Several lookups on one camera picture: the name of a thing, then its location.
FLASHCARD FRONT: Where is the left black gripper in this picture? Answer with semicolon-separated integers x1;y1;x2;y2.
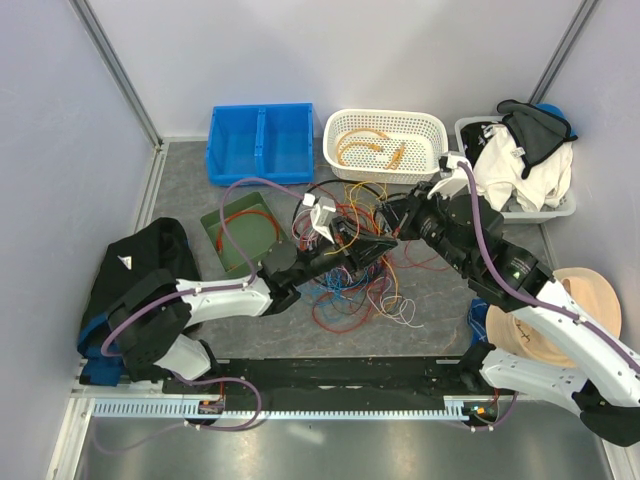
292;216;398;287

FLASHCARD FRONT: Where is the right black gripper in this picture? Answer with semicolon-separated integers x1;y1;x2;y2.
377;180;473;274

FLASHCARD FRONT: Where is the yellow thin wire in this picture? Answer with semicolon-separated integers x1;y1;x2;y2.
324;180;401;261

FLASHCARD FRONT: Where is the yellow ethernet cable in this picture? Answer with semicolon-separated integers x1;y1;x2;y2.
335;128;389;164
335;140;406;171

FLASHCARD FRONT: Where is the red ethernet cable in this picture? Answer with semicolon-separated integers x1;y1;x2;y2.
215;209;281;251

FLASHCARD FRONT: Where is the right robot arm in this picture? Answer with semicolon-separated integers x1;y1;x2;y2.
376;182;639;447

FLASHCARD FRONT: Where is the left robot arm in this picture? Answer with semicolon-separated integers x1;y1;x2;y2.
101;217;397;393

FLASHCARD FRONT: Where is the white perforated plastic basket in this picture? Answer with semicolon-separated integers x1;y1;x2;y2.
323;109;449;185

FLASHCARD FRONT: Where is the white cloth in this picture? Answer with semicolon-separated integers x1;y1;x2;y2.
473;123;573;213

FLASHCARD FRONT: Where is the green plastic tray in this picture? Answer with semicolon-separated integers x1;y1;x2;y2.
200;192;288;278

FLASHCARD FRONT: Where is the blue divided plastic bin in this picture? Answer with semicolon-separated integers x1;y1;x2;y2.
205;103;314;186

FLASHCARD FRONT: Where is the dark grey cloth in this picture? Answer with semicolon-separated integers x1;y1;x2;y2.
496;99;578;180

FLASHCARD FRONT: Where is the grey plastic laundry tub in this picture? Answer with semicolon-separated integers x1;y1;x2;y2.
454;116;576;223

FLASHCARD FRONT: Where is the blue cap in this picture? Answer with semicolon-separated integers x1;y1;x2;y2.
536;103;578;139

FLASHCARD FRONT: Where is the beige sun hat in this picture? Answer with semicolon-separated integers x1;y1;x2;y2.
486;267;622;368

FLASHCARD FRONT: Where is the black jacket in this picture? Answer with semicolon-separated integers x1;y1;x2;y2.
76;217;201;386

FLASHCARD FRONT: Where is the red thin wire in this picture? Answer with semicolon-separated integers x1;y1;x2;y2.
294;199;451;336

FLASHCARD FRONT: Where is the blue thin wire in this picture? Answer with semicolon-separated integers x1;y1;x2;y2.
304;269;371;311

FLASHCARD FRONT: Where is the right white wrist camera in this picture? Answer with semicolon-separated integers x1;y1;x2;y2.
428;151;471;199

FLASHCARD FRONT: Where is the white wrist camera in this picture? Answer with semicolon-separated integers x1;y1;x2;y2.
428;151;471;199
302;193;336;244

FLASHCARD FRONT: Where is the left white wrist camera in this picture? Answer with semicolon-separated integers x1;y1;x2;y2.
302;193;336;244

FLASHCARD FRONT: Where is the black usb cable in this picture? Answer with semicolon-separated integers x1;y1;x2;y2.
292;178;401;236

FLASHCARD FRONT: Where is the white thin wire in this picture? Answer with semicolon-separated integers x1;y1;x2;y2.
294;209;424;329

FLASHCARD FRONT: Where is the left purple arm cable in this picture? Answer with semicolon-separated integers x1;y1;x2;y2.
101;177;309;357

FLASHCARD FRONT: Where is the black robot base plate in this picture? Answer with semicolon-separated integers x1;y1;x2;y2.
164;355;501;414

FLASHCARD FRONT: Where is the slotted grey cable duct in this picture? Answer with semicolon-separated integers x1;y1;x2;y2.
92;398;489;421

